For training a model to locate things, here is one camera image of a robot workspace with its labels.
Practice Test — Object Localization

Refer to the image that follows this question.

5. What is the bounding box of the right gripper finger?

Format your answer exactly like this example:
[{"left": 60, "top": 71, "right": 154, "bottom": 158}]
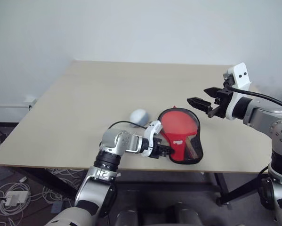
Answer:
[
  {"left": 203, "top": 87, "right": 220, "bottom": 98},
  {"left": 186, "top": 97, "right": 213, "bottom": 115}
]

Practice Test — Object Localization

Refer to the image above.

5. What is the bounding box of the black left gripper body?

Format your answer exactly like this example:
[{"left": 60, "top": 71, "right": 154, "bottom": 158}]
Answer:
[{"left": 148, "top": 137, "right": 172, "bottom": 160}]

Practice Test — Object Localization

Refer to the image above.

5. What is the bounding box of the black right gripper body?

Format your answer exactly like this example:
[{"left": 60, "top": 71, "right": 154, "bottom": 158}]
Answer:
[{"left": 207, "top": 88, "right": 233, "bottom": 119}]

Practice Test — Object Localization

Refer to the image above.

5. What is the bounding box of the red black paddle case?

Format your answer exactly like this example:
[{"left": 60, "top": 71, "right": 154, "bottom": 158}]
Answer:
[{"left": 156, "top": 105, "right": 204, "bottom": 165}]

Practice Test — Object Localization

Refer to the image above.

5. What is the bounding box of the red table tennis paddle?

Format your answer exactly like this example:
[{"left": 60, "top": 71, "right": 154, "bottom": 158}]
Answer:
[{"left": 160, "top": 109, "right": 199, "bottom": 159}]

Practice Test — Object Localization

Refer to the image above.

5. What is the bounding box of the white grey ball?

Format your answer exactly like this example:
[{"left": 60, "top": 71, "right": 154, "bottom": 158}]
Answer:
[{"left": 130, "top": 108, "right": 152, "bottom": 127}]

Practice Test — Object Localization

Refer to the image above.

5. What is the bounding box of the dark rounded shape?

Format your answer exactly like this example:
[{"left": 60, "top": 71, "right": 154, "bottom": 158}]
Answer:
[
  {"left": 115, "top": 204, "right": 144, "bottom": 226},
  {"left": 166, "top": 202, "right": 203, "bottom": 226}
]

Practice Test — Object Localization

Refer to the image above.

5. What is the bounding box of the small grey blue box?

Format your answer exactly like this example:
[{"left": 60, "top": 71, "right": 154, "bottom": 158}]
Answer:
[{"left": 51, "top": 202, "right": 64, "bottom": 213}]

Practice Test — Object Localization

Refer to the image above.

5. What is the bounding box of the white power adapter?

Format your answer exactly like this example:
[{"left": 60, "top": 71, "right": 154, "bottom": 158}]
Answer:
[{"left": 4, "top": 190, "right": 30, "bottom": 207}]

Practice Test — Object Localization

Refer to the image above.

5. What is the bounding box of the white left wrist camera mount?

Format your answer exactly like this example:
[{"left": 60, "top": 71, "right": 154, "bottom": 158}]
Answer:
[{"left": 140, "top": 120, "right": 164, "bottom": 159}]

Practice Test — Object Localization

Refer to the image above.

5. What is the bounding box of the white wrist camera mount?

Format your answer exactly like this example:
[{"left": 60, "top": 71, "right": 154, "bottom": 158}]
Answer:
[
  {"left": 140, "top": 120, "right": 164, "bottom": 159},
  {"left": 222, "top": 62, "right": 253, "bottom": 121}
]

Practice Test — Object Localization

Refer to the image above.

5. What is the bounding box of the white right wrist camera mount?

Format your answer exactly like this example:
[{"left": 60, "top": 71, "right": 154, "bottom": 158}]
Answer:
[{"left": 222, "top": 62, "right": 253, "bottom": 121}]

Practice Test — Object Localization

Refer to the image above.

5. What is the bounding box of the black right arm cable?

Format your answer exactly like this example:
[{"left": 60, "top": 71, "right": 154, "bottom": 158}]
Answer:
[{"left": 225, "top": 84, "right": 282, "bottom": 110}]

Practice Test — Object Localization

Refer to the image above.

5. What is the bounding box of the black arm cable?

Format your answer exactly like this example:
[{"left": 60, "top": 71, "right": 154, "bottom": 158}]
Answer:
[
  {"left": 225, "top": 84, "right": 282, "bottom": 110},
  {"left": 107, "top": 121, "right": 148, "bottom": 130}
]

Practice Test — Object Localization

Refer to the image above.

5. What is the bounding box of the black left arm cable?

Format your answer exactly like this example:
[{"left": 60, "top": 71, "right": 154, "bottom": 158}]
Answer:
[{"left": 107, "top": 121, "right": 148, "bottom": 130}]

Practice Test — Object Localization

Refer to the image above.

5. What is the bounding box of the black metal table frame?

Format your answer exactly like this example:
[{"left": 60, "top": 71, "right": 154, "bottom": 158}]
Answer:
[{"left": 13, "top": 167, "right": 234, "bottom": 210}]

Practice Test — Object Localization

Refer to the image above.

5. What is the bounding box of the white floor cable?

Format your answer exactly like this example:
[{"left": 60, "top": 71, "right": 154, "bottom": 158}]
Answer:
[
  {"left": 42, "top": 168, "right": 86, "bottom": 203},
  {"left": 0, "top": 182, "right": 32, "bottom": 217}
]

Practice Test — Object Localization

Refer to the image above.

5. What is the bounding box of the white wall socket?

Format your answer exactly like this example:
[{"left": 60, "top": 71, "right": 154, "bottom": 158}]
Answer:
[{"left": 24, "top": 95, "right": 38, "bottom": 111}]

